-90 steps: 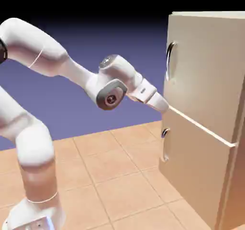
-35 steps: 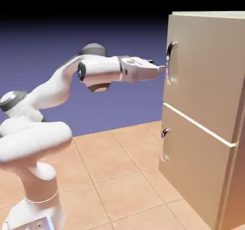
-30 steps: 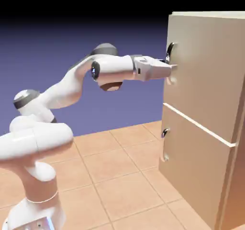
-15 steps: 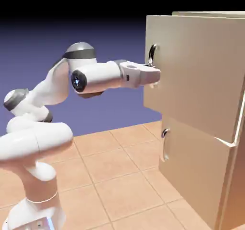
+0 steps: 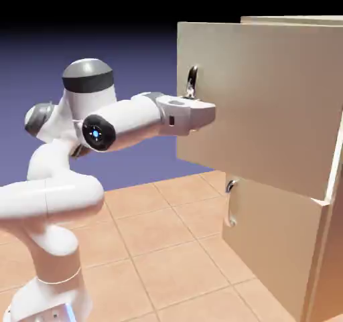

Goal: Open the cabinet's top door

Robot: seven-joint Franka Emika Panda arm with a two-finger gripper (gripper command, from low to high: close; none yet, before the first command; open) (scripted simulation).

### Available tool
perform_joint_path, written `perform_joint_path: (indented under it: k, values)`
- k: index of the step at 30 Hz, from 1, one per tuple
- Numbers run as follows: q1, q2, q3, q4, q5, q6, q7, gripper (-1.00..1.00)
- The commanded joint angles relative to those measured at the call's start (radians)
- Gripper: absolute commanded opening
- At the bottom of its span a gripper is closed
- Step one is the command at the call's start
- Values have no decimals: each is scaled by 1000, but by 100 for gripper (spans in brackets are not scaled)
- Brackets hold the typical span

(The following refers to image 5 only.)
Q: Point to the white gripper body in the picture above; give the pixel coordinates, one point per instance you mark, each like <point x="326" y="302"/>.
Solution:
<point x="201" y="113"/>

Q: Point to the beige wooden cabinet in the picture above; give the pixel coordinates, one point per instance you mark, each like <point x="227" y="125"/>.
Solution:
<point x="325" y="247"/>

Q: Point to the small beige cabinet door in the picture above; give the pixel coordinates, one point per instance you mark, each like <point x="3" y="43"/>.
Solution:
<point x="270" y="241"/>

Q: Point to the large beige cabinet door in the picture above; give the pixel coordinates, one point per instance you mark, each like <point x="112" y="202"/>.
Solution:
<point x="268" y="99"/>

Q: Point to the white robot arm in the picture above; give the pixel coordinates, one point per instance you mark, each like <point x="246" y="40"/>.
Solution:
<point x="67" y="193"/>

